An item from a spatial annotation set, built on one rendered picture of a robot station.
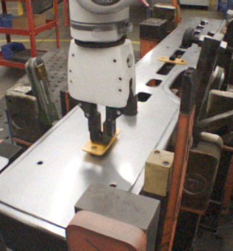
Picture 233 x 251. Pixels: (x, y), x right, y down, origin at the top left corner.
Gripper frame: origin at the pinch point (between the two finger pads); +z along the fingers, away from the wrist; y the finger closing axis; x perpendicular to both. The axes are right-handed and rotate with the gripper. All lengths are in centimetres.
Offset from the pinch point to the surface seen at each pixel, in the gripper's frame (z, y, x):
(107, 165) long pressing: 3.5, -3.2, 4.8
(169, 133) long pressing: 3.1, -9.9, -7.4
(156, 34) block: 5, 14, -76
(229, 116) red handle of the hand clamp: -7.3, -20.0, 0.8
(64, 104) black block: 8.2, 19.0, -17.3
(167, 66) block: 5.0, 0.8, -44.7
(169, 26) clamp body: 7, 15, -102
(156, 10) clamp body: 0, 22, -102
